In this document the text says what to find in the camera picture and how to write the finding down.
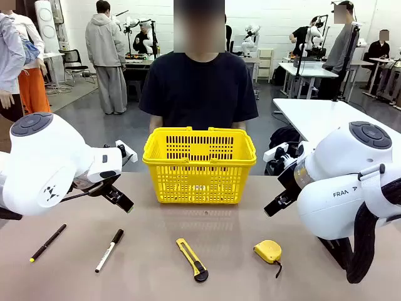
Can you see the white marker black cap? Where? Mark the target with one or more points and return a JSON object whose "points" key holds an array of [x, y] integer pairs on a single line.
{"points": [[109, 251]]}

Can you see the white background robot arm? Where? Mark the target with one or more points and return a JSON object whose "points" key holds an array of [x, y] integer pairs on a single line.
{"points": [[131, 22], [316, 37], [249, 44]]}

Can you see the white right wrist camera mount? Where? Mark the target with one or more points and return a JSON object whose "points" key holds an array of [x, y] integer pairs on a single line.
{"points": [[275, 152]]}

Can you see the white shelf cart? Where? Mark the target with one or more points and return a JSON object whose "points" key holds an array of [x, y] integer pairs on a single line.
{"points": [[265, 62]]}

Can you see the mannequin in orange pants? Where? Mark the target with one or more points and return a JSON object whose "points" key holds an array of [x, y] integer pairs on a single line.
{"points": [[33, 91]]}

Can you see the person in grey shirt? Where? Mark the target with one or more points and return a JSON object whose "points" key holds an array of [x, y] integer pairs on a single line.
{"points": [[340, 47]]}

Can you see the mannequin in light blue shirt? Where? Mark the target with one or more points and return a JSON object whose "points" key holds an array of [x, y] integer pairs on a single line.
{"points": [[11, 56]]}

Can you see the black office chair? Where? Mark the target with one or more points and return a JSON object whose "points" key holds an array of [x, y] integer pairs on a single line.
{"points": [[73, 62]]}

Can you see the black camera tripod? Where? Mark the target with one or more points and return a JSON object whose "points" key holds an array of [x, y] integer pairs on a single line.
{"points": [[347, 59]]}

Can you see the person's left forearm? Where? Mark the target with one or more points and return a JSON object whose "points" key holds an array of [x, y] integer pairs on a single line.
{"points": [[239, 125]]}

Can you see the large white table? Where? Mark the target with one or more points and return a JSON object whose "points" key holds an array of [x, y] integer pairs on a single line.
{"points": [[313, 113]]}

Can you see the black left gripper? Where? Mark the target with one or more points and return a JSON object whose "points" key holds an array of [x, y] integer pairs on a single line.
{"points": [[94, 187]]}

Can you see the black tripod pole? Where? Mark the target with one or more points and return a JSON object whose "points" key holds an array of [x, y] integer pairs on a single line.
{"points": [[153, 37]]}

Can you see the person's right forearm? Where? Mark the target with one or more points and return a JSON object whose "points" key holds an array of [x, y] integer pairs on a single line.
{"points": [[155, 123]]}

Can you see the seated person in black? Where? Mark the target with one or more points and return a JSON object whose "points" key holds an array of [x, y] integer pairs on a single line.
{"points": [[139, 42], [378, 51]]}

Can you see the person in black clothes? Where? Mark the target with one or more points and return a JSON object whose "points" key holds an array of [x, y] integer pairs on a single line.
{"points": [[228, 34]]}

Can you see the yellow black utility knife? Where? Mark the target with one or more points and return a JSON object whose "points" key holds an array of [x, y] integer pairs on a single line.
{"points": [[191, 258]]}

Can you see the person in black t-shirt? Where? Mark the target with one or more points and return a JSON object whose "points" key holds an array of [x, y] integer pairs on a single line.
{"points": [[200, 87]]}

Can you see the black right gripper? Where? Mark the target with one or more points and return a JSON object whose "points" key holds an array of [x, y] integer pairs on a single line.
{"points": [[289, 182]]}

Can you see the person with headset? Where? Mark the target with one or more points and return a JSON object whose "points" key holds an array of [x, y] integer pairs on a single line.
{"points": [[300, 36]]}

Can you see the white background desk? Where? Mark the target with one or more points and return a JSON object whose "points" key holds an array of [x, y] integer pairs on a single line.
{"points": [[307, 69]]}

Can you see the person in grey hoodie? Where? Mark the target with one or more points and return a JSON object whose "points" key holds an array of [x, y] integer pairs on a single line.
{"points": [[105, 47]]}

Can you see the black pen yellow tip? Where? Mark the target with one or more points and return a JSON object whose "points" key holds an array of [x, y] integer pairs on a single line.
{"points": [[48, 243]]}

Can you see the grey standing desk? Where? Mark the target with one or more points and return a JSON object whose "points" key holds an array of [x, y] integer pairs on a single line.
{"points": [[380, 59]]}

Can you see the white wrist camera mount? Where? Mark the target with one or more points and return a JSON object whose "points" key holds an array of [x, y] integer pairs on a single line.
{"points": [[130, 153], [275, 152]]}

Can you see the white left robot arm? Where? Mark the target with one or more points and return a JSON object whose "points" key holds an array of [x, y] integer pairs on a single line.
{"points": [[47, 163]]}

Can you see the black backpack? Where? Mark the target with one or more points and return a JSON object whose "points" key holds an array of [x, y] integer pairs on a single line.
{"points": [[282, 136]]}

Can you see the yellow plastic shopping basket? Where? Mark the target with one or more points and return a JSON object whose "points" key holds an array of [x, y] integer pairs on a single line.
{"points": [[200, 150]]}

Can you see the white background work table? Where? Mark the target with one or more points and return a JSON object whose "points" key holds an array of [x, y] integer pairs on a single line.
{"points": [[138, 61]]}

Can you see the white standing air conditioner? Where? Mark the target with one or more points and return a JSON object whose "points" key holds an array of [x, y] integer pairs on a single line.
{"points": [[47, 28]]}

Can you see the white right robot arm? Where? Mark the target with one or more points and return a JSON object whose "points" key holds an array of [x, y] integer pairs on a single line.
{"points": [[332, 200]]}

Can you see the grey plastic stool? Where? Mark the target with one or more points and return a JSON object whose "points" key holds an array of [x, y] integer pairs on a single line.
{"points": [[134, 87]]}

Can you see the yellow tape measure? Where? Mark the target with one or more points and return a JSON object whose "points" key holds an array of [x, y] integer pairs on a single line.
{"points": [[267, 251]]}

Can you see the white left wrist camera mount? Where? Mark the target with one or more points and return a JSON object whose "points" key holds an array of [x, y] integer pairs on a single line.
{"points": [[130, 153]]}

